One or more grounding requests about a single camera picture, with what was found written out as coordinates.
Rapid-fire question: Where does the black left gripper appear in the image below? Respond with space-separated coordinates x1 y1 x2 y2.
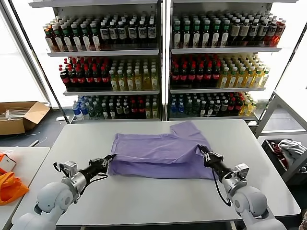
79 155 115 184

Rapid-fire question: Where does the orange cloth bag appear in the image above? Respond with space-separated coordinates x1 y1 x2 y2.
0 171 29 206

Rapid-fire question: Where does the white grey garment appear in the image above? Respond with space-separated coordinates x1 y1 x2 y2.
277 138 307 166

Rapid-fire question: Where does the dark drink bottle black-white label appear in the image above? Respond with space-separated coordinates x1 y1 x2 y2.
127 20 137 46
137 20 147 46
147 20 156 46
258 19 269 46
117 21 127 46
248 19 260 46
99 21 110 47
108 21 118 46
266 20 277 46

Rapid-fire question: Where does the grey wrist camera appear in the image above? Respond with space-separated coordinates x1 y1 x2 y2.
234 163 250 179
61 161 79 175

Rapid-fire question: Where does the open cardboard box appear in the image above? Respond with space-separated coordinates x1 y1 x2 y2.
0 101 51 136

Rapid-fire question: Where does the white plastic strips bundle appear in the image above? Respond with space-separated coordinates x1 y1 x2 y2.
4 108 33 120

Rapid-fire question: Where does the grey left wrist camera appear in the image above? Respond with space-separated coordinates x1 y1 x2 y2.
61 161 79 175

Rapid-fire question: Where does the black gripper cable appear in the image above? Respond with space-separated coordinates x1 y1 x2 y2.
71 172 109 205
211 167 232 207

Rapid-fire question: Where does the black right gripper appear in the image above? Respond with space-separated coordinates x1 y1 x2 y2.
197 145 235 179

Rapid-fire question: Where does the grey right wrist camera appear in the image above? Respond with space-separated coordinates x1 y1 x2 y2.
234 163 250 179

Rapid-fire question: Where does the white box orange trim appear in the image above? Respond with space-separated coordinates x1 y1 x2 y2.
0 151 17 172

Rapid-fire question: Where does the red garment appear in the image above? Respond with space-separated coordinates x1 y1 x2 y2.
270 141 288 166

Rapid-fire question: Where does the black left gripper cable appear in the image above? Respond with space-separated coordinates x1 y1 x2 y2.
71 172 109 205

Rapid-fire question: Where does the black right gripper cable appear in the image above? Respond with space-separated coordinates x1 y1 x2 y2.
211 167 232 207

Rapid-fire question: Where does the black plastic crate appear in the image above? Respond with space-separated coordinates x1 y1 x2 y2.
261 138 307 178

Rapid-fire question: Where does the dark window frame post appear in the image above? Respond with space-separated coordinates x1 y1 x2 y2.
6 0 70 124
273 23 307 94

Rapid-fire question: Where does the purple t-shirt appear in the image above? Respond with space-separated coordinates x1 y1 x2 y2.
108 121 220 180

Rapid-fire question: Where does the dark drink bottle beige label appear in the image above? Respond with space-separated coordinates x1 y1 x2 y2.
239 19 250 46
230 19 241 46

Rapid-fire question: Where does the red tea bottle white cap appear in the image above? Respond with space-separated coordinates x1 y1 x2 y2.
274 21 286 47
44 25 55 52

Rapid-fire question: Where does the grey metal shelf rack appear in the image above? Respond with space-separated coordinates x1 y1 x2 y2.
165 0 283 123
28 0 166 124

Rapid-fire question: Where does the cola bottle red cap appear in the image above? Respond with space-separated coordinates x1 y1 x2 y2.
76 67 86 89
84 67 94 89
59 66 70 89
196 64 205 88
130 100 139 119
67 67 78 89
179 64 189 88
204 64 213 88
100 66 110 89
92 66 102 89
227 98 236 116
213 63 222 88
188 64 197 88
137 100 145 119
171 64 180 88
235 98 243 116

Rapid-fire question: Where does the dark drink bottle green-white label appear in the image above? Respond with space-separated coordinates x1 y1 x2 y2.
90 22 101 50
80 22 92 51
60 23 73 52
211 20 221 47
182 21 192 47
52 24 64 52
173 21 182 47
201 20 211 47
220 20 230 47
192 20 201 47
71 23 83 51

